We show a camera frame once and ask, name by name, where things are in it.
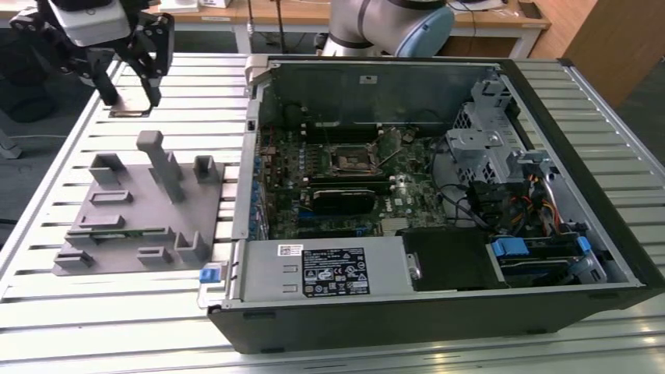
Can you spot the wooden cabinet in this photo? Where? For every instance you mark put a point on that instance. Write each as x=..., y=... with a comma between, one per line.
x=613, y=46

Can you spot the hard disk in blue carrier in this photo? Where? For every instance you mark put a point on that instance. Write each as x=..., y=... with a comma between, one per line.
x=503, y=247

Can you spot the blue case latch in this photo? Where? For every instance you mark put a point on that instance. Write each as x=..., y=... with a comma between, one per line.
x=211, y=274

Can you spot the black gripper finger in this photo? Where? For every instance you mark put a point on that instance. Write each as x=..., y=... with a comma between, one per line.
x=154, y=91
x=107, y=89

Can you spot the black office chair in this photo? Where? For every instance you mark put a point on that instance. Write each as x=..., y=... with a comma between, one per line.
x=26, y=93

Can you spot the black PC case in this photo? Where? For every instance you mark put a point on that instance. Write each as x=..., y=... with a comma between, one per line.
x=364, y=327

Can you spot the silver chipset heatsink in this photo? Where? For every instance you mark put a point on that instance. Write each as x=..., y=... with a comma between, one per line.
x=392, y=226

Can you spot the CPU socket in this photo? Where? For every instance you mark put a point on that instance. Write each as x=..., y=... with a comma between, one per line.
x=354, y=159

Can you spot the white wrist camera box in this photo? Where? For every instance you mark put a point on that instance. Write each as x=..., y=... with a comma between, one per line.
x=94, y=23

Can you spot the green motherboard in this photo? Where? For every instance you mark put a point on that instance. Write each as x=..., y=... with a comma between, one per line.
x=416, y=187

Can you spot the black graphics card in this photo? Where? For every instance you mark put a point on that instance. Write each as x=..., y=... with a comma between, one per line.
x=343, y=202

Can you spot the silver CPU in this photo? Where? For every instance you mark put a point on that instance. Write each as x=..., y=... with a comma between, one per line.
x=132, y=105

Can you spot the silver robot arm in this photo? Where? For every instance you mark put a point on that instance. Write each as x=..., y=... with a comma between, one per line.
x=359, y=23

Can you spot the silver metal drive cage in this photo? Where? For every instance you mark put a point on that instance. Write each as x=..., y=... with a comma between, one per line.
x=470, y=146

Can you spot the black plastic shroud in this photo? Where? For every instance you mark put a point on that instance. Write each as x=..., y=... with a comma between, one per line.
x=452, y=257

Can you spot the grey stand foot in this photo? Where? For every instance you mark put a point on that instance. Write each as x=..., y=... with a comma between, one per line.
x=8, y=150

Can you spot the silver power supply unit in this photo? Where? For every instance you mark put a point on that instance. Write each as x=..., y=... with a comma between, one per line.
x=266, y=272

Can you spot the black RAM slot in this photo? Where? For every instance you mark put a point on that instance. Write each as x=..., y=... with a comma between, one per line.
x=354, y=180
x=354, y=138
x=354, y=187
x=354, y=128

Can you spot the white labelled box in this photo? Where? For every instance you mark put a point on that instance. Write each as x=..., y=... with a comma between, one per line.
x=215, y=3

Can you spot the plain white box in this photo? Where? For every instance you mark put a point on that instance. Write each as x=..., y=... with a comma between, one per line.
x=179, y=4

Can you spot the grey parts rack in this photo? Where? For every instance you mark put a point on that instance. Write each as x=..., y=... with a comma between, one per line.
x=140, y=195

